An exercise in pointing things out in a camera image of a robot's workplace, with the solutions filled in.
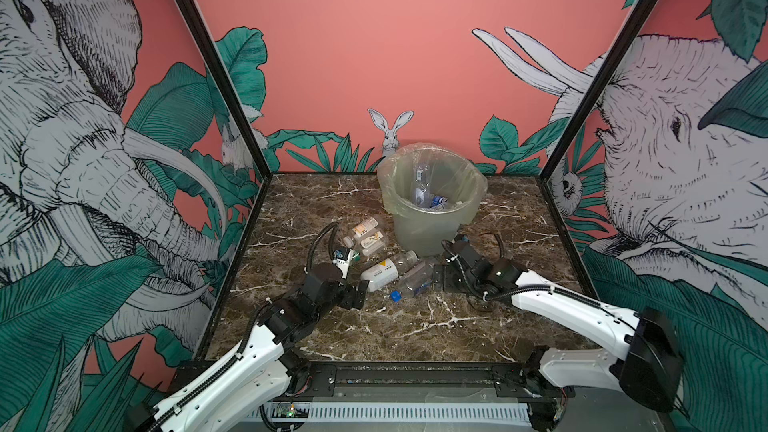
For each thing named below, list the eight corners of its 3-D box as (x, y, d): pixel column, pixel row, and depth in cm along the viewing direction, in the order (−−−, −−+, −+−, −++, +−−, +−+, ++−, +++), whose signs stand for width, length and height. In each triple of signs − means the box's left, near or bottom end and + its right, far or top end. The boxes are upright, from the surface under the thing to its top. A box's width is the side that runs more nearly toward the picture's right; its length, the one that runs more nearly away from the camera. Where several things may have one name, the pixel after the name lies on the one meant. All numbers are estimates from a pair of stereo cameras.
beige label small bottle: (365, 259, 98) (364, 250, 94) (360, 248, 101) (359, 238, 96) (386, 250, 100) (386, 241, 96) (380, 240, 103) (380, 230, 98)
